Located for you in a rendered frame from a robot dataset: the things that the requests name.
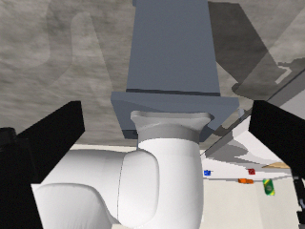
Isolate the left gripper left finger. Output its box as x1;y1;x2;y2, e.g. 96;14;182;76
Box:
0;101;85;229

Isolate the green soda can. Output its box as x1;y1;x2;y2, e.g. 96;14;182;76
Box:
262;178;275;196

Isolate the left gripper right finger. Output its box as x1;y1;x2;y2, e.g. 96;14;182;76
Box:
248;100;305;180

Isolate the blue die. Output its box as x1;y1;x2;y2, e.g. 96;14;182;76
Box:
204;170;211;176

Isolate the tan flat mat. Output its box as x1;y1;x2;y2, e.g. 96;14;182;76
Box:
261;162;290;169

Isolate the orange multimeter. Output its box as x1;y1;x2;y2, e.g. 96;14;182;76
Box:
238;178;254;184

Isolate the red die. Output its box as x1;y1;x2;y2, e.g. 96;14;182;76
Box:
248;169;255;175

